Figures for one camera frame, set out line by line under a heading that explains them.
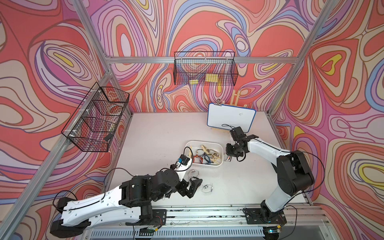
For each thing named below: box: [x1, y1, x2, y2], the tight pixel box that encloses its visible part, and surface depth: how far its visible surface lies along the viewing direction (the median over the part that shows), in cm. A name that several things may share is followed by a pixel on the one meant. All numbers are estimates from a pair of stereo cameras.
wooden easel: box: [210, 89, 248, 133], surface depth 92 cm
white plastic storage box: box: [185, 140, 224, 167], surface depth 95 cm
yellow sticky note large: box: [205, 73, 219, 83], surface depth 92 cm
